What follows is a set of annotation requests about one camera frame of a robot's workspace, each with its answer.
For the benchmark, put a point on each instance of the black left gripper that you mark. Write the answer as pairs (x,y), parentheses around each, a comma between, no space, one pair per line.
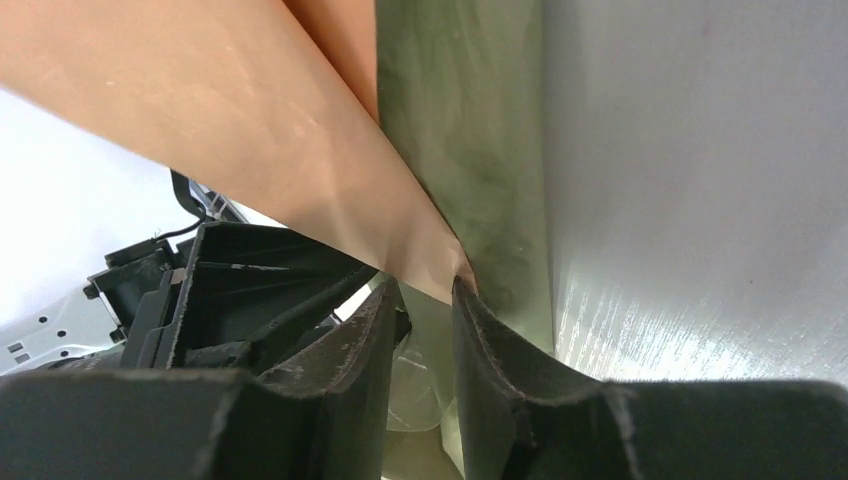
(248,297)

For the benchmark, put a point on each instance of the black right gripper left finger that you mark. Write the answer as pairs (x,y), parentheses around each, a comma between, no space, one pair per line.
(321,414)

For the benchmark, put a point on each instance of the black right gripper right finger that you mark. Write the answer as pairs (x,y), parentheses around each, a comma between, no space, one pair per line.
(525,415)

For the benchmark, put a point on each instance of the orange green wrapping paper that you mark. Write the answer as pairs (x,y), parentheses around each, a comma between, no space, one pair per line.
(405,134)

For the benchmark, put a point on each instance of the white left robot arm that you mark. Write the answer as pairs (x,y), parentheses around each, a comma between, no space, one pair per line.
(62,335)

